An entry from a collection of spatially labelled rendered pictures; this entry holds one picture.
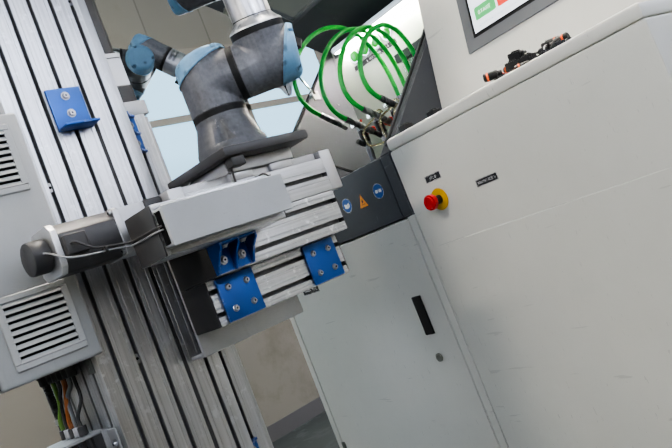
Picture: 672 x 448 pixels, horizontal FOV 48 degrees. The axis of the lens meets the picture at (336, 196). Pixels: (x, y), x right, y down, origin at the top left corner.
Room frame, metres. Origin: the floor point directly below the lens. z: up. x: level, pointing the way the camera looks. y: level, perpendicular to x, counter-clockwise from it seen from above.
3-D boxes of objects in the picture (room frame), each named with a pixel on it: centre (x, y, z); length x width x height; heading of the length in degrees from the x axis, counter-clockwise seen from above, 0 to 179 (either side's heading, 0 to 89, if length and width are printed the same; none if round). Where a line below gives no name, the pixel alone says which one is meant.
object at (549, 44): (1.56, -0.49, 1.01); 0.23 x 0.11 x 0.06; 38
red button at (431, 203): (1.70, -0.20, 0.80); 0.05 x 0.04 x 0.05; 38
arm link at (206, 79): (1.55, 0.16, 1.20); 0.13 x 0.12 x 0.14; 89
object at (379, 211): (2.08, 0.04, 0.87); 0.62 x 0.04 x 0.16; 38
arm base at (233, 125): (1.55, 0.16, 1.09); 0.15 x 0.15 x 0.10
